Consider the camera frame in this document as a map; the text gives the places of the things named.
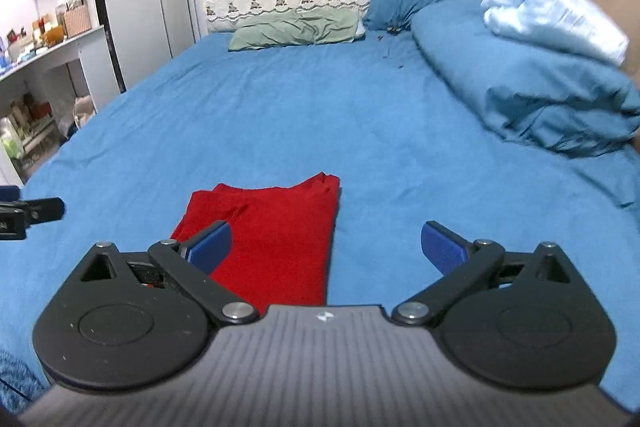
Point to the green pillow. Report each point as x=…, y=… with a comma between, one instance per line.
x=295, y=29

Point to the small dark hair clip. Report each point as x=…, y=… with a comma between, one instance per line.
x=394, y=30

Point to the cluttered low shelf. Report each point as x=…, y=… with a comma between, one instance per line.
x=27, y=127

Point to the light blue blanket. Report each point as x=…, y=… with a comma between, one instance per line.
x=555, y=17

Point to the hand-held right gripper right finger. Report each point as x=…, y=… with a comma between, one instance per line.
x=442, y=249

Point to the red knit sweater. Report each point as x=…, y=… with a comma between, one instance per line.
x=280, y=237

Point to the blue duvet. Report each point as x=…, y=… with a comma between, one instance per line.
x=525, y=77

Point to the white desk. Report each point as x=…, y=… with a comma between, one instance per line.
x=55, y=54

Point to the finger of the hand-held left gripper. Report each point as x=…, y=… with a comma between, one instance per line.
x=8, y=192
x=42, y=210

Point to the woven basket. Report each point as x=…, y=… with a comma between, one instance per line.
x=78, y=22

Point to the white bag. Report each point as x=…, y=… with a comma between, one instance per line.
x=84, y=112

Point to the blue shaggy rug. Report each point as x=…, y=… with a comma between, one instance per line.
x=17, y=377

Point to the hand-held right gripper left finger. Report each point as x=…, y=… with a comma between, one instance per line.
x=210, y=248

